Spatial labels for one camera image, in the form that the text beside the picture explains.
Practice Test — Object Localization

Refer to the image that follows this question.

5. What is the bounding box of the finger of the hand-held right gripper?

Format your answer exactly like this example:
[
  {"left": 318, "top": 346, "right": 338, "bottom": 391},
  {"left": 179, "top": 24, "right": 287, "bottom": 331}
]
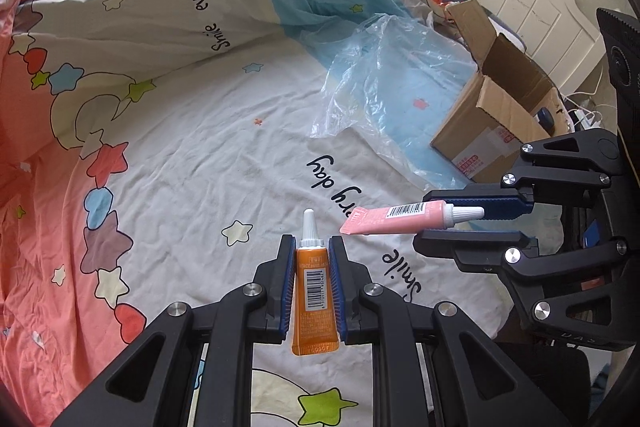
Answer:
[
  {"left": 412, "top": 228, "right": 631, "bottom": 339},
  {"left": 423, "top": 128, "right": 624, "bottom": 221}
]

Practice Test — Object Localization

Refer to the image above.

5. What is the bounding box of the pink tube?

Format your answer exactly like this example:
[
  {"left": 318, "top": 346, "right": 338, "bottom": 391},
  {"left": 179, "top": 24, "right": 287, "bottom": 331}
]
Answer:
[{"left": 338, "top": 200, "right": 486, "bottom": 236}]

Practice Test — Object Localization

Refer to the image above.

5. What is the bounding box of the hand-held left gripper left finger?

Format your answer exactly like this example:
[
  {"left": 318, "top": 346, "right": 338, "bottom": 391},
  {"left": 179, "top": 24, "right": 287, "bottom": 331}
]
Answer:
[{"left": 50, "top": 234, "right": 297, "bottom": 427}]

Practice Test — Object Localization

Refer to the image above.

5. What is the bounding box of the orange tube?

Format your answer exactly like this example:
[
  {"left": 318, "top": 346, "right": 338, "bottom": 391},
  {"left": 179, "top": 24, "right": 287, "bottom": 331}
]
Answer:
[{"left": 291, "top": 209, "right": 344, "bottom": 357}]

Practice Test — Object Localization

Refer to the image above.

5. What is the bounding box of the white power strip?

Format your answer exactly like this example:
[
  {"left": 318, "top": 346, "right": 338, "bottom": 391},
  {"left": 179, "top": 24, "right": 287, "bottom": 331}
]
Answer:
[{"left": 575, "top": 107, "right": 603, "bottom": 130}]

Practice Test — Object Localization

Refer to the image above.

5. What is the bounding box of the clear plastic bag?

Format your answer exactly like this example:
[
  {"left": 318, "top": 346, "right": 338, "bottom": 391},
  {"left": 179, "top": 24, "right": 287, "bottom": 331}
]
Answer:
[{"left": 309, "top": 14, "right": 482, "bottom": 188}]

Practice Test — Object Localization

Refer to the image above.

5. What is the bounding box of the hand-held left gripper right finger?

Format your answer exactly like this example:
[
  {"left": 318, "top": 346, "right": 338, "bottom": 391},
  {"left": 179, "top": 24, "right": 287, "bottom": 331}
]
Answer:
[{"left": 330, "top": 234, "right": 573, "bottom": 427}]

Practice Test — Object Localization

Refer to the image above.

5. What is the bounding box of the printed bed sheet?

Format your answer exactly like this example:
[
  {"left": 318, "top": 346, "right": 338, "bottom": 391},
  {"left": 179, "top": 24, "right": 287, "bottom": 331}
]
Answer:
[{"left": 0, "top": 32, "right": 506, "bottom": 427}]

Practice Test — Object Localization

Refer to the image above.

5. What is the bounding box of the cardboard box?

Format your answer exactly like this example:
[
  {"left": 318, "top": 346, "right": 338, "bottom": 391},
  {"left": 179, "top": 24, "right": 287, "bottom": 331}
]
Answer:
[{"left": 429, "top": 0, "right": 577, "bottom": 186}]

